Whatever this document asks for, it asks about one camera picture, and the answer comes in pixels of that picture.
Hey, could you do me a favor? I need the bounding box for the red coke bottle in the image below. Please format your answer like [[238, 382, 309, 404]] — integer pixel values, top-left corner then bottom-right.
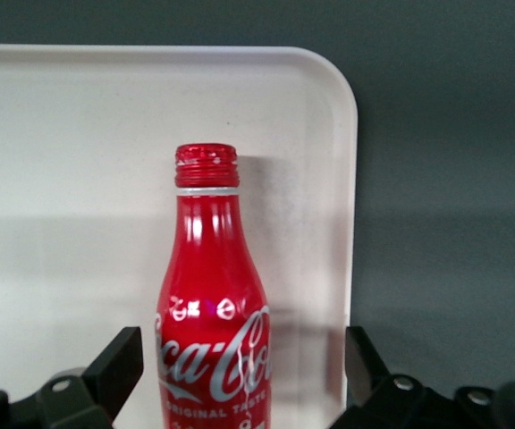
[[152, 142, 274, 429]]

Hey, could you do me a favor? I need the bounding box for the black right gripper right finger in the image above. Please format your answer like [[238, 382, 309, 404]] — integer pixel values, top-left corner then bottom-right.
[[328, 324, 456, 429]]

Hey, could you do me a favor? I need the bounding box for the beige plastic tray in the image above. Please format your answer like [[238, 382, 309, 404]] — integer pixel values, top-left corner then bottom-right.
[[0, 43, 359, 429]]

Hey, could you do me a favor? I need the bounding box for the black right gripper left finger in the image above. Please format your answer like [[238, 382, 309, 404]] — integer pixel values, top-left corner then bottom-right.
[[35, 326, 146, 429]]

